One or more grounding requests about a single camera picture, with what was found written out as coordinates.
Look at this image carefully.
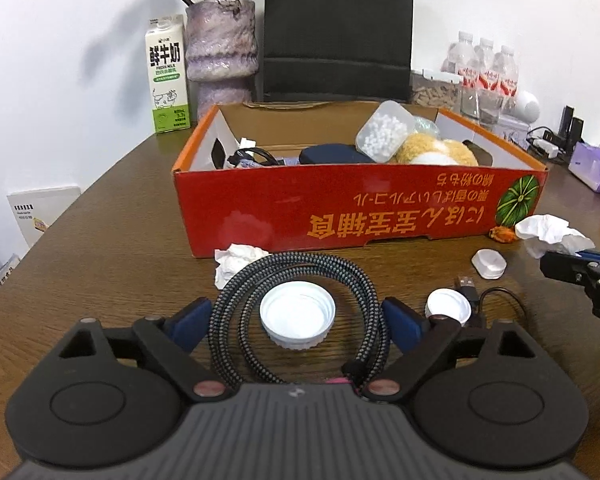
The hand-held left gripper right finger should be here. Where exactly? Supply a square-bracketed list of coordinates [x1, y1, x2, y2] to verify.
[362, 296, 548, 404]

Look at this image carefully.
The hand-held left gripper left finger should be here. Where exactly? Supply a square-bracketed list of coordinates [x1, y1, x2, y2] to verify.
[55, 297, 229, 404]

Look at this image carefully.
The white tissue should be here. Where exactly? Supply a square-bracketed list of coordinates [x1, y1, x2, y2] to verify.
[214, 243, 271, 290]
[515, 214, 596, 259]

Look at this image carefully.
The grey braided cable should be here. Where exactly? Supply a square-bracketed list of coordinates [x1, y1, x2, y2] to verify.
[207, 252, 391, 401]

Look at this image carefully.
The black usb cable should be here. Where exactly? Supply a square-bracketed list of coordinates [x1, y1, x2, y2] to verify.
[452, 274, 531, 328]

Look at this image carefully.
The large white jar lid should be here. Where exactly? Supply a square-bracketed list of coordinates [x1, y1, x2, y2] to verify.
[259, 282, 337, 350]

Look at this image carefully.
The orange cardboard box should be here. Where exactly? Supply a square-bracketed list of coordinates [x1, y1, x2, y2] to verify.
[171, 100, 550, 259]

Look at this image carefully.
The brown wooden desktop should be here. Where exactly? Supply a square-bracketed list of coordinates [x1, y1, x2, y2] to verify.
[0, 125, 600, 480]

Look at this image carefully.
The small white lid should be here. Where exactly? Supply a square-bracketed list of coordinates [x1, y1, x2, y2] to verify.
[425, 287, 473, 326]

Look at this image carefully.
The white earbud case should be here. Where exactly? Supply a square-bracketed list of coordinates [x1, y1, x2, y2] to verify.
[471, 248, 508, 281]

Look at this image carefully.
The purple tissue pack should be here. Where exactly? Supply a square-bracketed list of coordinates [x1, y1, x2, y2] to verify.
[569, 141, 600, 193]

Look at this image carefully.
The white power adapter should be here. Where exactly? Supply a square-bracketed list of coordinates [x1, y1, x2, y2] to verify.
[527, 127, 563, 158]

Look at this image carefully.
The white printed tin box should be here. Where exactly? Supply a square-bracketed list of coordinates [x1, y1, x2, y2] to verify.
[497, 112, 529, 143]

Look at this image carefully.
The white round speaker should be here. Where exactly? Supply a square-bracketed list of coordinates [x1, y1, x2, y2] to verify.
[511, 90, 541, 122]

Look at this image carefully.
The yellow plush toy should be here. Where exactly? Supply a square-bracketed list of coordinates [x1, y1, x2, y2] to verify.
[392, 132, 481, 167]

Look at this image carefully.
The clear glass cup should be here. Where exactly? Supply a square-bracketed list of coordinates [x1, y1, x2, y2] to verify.
[460, 85, 504, 126]

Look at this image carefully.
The dark blue pouch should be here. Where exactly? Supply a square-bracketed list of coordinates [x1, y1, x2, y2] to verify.
[298, 144, 376, 166]

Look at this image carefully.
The white flat box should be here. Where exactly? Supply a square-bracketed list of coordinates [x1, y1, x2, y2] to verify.
[6, 185, 81, 248]

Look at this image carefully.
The clear container of white beads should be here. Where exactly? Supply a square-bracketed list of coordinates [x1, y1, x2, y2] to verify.
[355, 100, 416, 163]

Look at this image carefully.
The red label water bottle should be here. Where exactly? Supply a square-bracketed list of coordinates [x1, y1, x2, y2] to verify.
[440, 31, 477, 78]
[472, 37, 498, 93]
[490, 45, 521, 98]

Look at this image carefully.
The clear seed container white lid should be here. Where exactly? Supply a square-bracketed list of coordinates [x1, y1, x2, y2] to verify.
[411, 69, 463, 108]

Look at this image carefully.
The white green milk carton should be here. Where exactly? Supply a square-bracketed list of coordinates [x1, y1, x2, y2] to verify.
[145, 15, 191, 135]

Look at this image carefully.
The purple fuzzy vase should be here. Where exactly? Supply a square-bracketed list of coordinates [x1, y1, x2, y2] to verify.
[185, 0, 259, 108]

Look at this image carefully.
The black paper bag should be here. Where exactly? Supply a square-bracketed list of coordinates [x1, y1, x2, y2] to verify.
[262, 0, 415, 103]

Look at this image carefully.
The black coiled cable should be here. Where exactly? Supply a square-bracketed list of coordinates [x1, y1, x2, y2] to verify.
[227, 147, 283, 168]

